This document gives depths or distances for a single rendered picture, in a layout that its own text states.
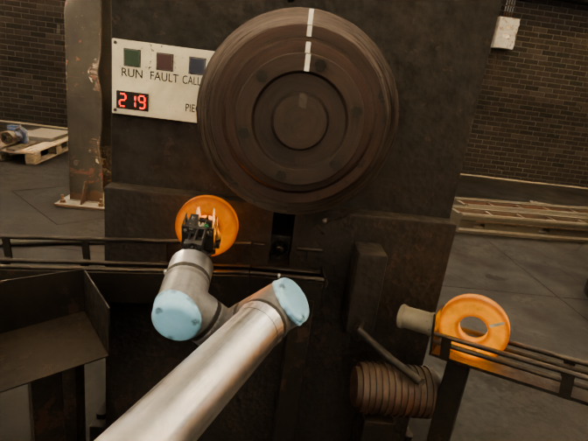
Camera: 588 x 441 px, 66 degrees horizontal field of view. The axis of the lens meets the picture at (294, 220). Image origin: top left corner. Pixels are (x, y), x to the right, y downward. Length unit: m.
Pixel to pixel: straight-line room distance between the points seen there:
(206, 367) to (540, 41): 7.83
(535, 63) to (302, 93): 7.31
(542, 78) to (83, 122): 6.63
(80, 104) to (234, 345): 3.36
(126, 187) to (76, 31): 2.71
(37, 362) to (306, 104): 0.76
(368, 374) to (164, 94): 0.88
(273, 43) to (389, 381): 0.84
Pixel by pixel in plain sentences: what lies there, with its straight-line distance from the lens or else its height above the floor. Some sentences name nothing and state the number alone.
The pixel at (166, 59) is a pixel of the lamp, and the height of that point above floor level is 1.21.
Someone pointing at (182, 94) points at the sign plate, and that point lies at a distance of 1.23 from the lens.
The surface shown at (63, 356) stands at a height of 0.60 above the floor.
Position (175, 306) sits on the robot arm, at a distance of 0.83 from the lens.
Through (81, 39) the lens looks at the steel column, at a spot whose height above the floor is 1.26.
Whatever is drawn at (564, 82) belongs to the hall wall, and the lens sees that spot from 8.44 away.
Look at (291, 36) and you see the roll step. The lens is 1.06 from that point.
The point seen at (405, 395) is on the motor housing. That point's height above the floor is 0.50.
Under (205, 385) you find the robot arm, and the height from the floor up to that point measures 0.82.
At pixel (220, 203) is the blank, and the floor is 0.89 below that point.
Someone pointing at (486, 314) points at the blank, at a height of 0.75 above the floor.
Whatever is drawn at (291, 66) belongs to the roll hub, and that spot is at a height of 1.23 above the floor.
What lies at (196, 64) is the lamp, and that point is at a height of 1.20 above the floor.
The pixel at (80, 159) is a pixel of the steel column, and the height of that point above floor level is 0.37.
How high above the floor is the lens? 1.21
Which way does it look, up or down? 18 degrees down
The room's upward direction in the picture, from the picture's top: 7 degrees clockwise
